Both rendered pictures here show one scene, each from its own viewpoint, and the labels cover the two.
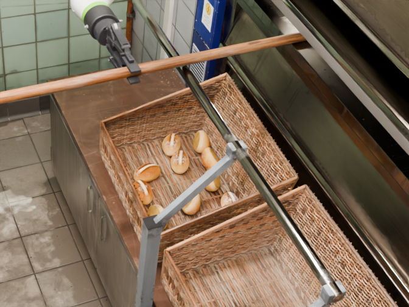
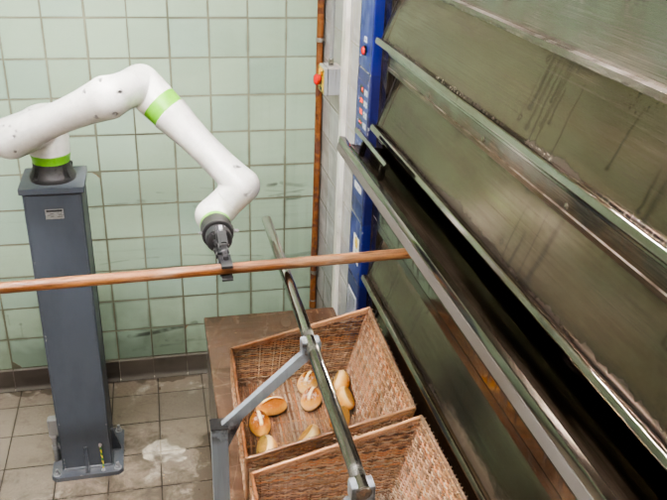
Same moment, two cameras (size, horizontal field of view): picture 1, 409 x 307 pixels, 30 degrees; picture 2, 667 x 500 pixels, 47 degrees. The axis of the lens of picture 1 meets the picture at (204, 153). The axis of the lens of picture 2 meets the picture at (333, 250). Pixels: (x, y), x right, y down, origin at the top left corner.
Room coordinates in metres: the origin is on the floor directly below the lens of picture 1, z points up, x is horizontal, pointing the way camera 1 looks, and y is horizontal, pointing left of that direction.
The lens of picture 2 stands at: (0.01, -0.59, 2.16)
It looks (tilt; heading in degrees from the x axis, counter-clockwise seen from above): 26 degrees down; 18
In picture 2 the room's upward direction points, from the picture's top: 2 degrees clockwise
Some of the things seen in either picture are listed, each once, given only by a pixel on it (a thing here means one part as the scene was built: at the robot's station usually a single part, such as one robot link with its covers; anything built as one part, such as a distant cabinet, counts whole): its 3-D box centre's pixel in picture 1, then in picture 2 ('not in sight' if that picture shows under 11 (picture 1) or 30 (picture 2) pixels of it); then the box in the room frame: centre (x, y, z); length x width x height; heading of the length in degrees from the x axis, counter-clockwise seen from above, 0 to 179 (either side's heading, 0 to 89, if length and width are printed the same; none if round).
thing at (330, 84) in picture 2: not in sight; (330, 78); (2.74, 0.32, 1.46); 0.10 x 0.07 x 0.10; 31
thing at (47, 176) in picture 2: not in sight; (54, 163); (2.08, 1.08, 1.23); 0.26 x 0.15 x 0.06; 32
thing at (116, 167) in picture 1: (192, 163); (314, 394); (1.84, 0.04, 0.72); 0.56 x 0.49 x 0.28; 30
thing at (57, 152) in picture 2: not in sight; (45, 134); (2.02, 1.05, 1.36); 0.16 x 0.13 x 0.19; 178
